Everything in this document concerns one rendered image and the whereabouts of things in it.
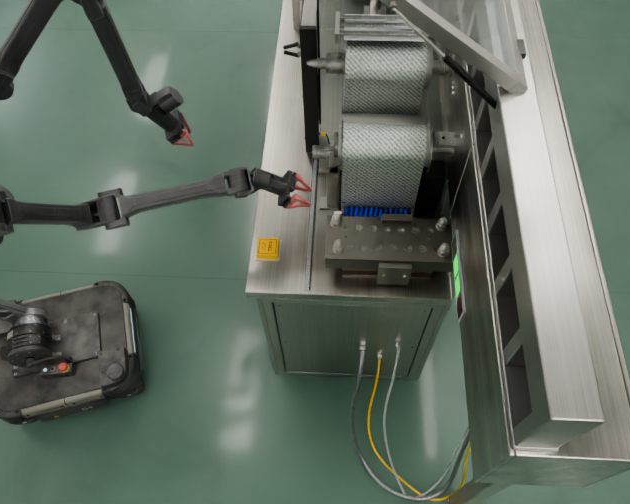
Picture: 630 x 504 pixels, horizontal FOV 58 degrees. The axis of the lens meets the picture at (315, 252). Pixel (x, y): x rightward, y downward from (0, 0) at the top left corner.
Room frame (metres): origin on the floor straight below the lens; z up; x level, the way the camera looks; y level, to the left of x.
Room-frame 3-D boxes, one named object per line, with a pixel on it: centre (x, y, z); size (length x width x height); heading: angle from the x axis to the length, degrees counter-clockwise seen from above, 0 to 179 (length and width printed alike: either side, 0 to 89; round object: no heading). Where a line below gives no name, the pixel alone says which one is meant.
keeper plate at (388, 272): (0.83, -0.24, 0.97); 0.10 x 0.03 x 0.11; 85
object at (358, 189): (1.05, -0.21, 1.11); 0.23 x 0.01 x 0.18; 85
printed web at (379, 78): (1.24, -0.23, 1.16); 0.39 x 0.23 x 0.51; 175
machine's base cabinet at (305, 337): (2.05, -0.23, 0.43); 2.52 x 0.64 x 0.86; 175
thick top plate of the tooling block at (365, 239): (0.93, -0.24, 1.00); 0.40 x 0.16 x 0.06; 85
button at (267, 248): (0.98, 0.16, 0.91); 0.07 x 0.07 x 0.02; 85
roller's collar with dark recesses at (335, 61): (1.37, -0.09, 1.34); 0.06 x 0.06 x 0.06; 85
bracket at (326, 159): (1.16, -0.05, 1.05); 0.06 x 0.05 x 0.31; 85
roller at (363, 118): (1.23, -0.22, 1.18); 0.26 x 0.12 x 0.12; 85
